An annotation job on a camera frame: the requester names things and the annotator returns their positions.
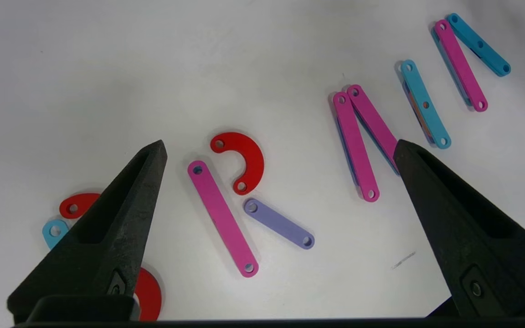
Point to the short purple bar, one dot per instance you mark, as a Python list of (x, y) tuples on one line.
[(278, 223)]

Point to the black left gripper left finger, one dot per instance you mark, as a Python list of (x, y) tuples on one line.
[(107, 246)]

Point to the long pink bar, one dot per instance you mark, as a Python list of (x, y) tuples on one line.
[(356, 146), (460, 66), (223, 218), (374, 120)]

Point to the red C-shaped piece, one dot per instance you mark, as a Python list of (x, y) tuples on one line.
[(151, 294), (80, 202), (253, 159)]

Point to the short blue bar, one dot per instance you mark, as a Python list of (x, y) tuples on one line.
[(479, 44)]

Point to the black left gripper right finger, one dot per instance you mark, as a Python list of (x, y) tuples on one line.
[(472, 246)]

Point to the long blue bar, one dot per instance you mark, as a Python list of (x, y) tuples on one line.
[(55, 232), (425, 105)]

